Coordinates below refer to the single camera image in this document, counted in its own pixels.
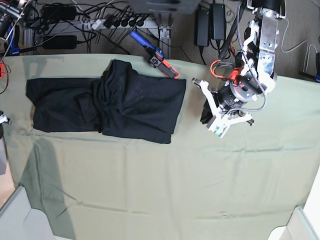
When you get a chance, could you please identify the black power adapter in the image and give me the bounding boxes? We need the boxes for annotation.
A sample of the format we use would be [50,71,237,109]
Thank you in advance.
[194,9,210,47]
[210,3,227,41]

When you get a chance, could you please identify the light green table cloth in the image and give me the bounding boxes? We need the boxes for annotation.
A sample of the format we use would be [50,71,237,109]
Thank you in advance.
[0,54,320,240]

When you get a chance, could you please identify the white bin right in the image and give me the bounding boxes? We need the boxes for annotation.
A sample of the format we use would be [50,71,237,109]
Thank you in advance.
[268,206,320,240]

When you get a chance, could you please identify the blue clamp at right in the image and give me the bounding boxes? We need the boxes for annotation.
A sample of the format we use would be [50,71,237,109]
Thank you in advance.
[298,51,320,83]

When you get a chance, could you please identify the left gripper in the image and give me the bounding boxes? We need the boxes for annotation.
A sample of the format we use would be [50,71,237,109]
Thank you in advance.
[192,77,254,126]

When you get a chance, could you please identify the black power adapter left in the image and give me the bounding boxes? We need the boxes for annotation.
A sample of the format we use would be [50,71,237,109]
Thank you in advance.
[194,9,210,47]

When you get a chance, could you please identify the blue clamp at left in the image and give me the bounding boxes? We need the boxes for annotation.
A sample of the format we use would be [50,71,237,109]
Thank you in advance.
[0,25,21,57]

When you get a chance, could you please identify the white bin left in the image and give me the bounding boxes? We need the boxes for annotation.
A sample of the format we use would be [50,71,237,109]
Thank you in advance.
[0,186,55,240]

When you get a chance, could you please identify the blue orange bar clamp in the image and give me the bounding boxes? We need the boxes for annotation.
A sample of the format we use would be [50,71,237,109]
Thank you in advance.
[129,30,180,79]

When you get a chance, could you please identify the black power brick on floor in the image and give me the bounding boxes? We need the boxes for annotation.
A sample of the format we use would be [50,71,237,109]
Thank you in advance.
[42,35,78,50]

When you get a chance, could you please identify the white power strip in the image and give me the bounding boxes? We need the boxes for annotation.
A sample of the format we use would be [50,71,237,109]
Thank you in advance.
[80,17,158,31]

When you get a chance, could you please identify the black power adapter right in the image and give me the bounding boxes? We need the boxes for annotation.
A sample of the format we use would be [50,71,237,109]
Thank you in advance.
[210,3,227,41]

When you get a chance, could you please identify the orange block at left edge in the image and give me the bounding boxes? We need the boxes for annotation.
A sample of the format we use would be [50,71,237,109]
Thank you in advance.
[0,63,4,79]

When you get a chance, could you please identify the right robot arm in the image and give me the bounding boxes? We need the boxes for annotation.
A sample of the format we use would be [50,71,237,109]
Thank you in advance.
[0,0,32,41]

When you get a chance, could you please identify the black T-shirt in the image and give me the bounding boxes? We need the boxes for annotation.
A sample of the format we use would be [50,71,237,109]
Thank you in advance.
[26,60,186,144]

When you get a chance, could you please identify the aluminium frame post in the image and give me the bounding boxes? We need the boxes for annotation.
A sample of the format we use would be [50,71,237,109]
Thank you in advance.
[153,13,174,59]

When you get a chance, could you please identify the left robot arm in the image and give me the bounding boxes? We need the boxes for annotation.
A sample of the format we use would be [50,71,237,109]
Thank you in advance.
[192,0,287,132]

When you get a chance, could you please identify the white bin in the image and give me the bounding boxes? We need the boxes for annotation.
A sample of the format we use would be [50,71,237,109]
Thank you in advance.
[268,206,320,240]
[0,186,55,240]

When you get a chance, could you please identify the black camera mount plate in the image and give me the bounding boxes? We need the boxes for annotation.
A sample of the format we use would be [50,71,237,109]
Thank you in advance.
[127,0,201,14]

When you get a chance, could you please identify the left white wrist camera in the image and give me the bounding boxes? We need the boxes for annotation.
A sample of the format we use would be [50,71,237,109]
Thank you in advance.
[206,116,230,139]

